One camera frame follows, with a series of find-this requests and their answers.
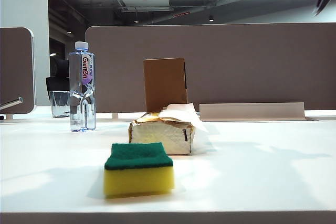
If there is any yellow sponge with green pad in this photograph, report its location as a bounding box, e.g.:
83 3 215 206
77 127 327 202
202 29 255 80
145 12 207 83
103 142 175 199

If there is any clear plastic water bottle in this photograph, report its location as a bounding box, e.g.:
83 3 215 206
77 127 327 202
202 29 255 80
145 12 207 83
68 41 97 133

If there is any wide brown cardboard box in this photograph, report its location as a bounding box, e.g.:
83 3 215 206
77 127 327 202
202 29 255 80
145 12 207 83
143 57 189 113

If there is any white tissue sheet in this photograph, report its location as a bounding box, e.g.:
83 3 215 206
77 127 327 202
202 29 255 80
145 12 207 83
159 102 209 133

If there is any gold tissue pack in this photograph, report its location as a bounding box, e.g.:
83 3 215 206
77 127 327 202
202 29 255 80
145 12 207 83
128 112 196 156

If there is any large brown desk partition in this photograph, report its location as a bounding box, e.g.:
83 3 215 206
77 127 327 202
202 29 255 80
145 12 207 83
85 23 336 114

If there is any clear drinking glass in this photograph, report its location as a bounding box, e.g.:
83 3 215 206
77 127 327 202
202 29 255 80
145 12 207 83
48 90 71 119

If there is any black office chair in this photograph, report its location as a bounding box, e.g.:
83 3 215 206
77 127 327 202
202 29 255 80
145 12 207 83
46 58 71 104

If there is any small brown desk partition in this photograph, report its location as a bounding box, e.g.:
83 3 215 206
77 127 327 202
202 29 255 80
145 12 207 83
0 27 36 116

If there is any silver metal rod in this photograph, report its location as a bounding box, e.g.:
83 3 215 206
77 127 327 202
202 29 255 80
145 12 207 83
0 97 24 111

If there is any beige cable tray lid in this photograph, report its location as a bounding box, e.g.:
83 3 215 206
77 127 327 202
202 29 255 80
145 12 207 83
198 102 307 122

